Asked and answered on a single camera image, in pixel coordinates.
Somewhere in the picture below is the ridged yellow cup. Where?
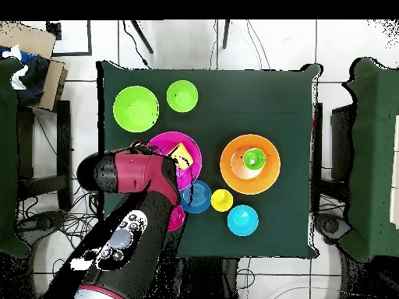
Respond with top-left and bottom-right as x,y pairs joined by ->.
166,142 -> 194,171

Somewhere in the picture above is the large pink bowl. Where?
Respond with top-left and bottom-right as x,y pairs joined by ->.
147,131 -> 203,192

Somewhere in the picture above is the ridged green cup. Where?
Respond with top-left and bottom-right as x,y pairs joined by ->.
242,147 -> 267,171

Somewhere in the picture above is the large orange bowl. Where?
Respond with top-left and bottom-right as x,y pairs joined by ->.
220,134 -> 281,196

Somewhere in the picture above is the dark blue bowl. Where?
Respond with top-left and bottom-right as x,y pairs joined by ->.
179,179 -> 213,215

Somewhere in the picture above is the smooth yellow cup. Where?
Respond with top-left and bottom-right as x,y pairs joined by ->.
210,188 -> 235,213

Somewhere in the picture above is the small red bowl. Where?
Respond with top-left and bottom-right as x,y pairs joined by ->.
167,204 -> 187,233

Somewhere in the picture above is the small light blue bowl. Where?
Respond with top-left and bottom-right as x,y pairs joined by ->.
226,204 -> 260,237

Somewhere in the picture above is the small green bowl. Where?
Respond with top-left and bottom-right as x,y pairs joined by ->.
165,79 -> 200,114

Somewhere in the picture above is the large green bowl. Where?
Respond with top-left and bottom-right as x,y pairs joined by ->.
112,85 -> 160,134

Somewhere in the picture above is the dark green tablecloth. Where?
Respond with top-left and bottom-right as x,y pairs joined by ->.
337,56 -> 399,262
0,57 -> 32,259
96,60 -> 323,261

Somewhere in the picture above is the black tripod leg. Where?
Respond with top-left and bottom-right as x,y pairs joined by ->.
129,19 -> 154,55
221,19 -> 232,50

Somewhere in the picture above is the black stool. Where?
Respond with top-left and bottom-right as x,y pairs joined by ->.
15,99 -> 74,211

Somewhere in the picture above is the black cabinet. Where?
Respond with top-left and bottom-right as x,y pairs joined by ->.
330,104 -> 355,181

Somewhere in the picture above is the blue and black bag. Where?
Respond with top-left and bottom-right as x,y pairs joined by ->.
0,44 -> 51,107

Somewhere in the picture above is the cardboard box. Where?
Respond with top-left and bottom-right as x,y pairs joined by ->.
0,20 -> 69,111

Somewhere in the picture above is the black floor cable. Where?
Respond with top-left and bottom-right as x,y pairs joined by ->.
122,19 -> 151,69

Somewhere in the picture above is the black frame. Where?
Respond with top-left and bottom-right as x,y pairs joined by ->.
45,19 -> 94,58

